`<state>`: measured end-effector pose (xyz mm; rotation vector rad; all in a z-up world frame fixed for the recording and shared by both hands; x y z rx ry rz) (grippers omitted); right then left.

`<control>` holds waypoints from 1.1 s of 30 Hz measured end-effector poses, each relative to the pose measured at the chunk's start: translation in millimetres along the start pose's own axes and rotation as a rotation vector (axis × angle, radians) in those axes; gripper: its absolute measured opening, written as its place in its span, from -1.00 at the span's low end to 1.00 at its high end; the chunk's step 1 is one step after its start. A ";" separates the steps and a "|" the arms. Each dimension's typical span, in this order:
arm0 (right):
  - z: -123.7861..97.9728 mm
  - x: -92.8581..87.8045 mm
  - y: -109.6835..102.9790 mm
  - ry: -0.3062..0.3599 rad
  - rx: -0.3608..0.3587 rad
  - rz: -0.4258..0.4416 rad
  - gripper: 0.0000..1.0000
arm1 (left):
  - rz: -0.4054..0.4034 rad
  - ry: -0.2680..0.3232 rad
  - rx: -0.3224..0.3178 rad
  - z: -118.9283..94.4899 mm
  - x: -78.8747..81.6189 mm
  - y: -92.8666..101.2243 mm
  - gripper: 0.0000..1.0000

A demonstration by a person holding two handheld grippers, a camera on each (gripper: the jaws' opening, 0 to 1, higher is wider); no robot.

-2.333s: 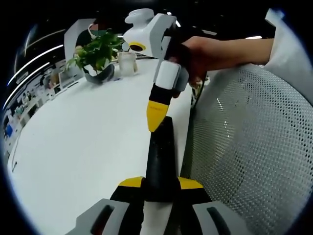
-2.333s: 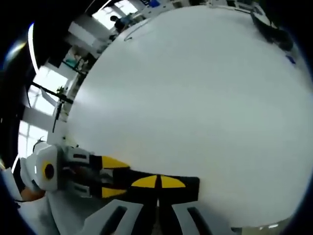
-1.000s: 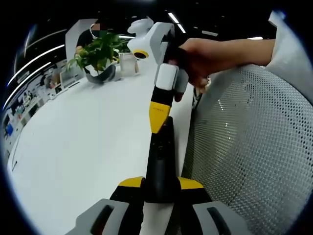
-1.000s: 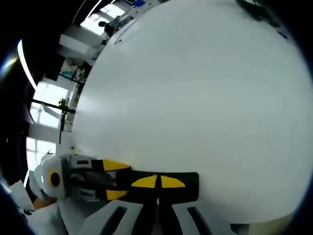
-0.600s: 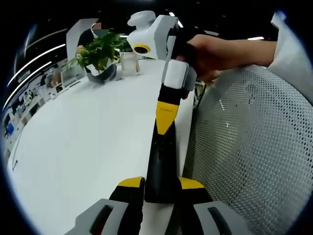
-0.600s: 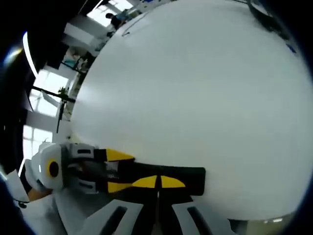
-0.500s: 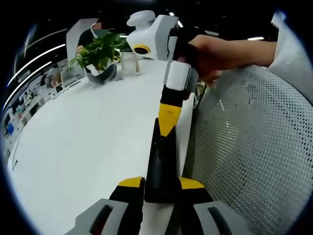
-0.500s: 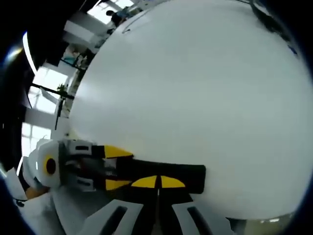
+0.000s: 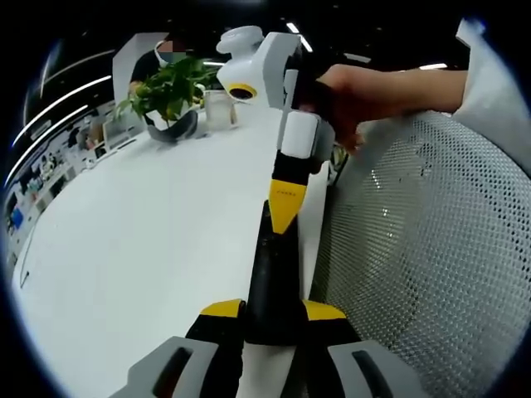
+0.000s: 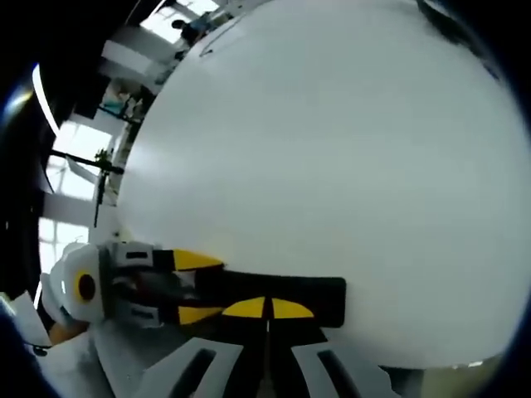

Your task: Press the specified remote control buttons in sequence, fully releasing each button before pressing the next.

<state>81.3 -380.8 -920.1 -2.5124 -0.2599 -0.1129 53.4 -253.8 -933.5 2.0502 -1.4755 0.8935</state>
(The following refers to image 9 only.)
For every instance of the person's white sleeve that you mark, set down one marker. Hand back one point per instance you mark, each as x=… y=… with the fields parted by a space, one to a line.
x=493 y=95

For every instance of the grey mesh chair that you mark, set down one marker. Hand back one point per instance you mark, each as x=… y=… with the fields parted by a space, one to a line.
x=431 y=248

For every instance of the person's right hand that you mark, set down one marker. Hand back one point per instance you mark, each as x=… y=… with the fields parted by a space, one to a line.
x=361 y=95

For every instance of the white office chair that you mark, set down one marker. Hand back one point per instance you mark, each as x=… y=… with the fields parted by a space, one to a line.
x=118 y=132

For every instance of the potted green plant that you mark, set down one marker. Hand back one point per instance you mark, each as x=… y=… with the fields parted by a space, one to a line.
x=170 y=95

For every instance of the clear glass jar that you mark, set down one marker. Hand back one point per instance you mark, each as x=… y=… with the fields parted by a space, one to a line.
x=219 y=110

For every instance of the black remote control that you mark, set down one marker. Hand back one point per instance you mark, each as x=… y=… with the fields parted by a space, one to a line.
x=274 y=286

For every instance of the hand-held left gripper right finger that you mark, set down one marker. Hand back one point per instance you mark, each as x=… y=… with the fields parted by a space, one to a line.
x=357 y=373

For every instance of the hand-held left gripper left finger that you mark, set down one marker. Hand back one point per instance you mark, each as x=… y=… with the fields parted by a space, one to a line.
x=178 y=365

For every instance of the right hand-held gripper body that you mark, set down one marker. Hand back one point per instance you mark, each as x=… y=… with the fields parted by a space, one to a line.
x=265 y=66

